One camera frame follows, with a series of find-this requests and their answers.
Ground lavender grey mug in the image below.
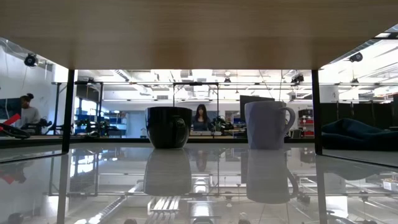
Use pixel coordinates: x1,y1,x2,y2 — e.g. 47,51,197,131
244,100,297,151

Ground wooden shelf with black legs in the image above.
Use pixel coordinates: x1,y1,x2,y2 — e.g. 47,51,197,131
0,0,398,156

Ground person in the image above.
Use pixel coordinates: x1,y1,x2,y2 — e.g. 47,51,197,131
191,103,216,133
18,93,42,129

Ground black glossy mug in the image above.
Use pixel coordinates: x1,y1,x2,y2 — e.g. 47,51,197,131
145,106,193,149

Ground black monitor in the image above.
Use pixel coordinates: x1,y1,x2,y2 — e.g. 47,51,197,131
239,95,276,116

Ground rack with red bins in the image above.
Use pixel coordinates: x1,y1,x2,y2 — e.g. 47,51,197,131
297,108,315,138

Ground dark blue cloth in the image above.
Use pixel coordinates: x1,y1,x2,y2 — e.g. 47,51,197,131
321,118,398,152

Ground red flat object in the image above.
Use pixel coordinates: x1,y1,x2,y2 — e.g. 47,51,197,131
0,113,22,132

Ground black metal table frame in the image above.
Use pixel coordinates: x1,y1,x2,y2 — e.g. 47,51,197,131
0,135,323,149

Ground black cable loop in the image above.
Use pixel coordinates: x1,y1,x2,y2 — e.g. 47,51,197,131
0,123,31,140

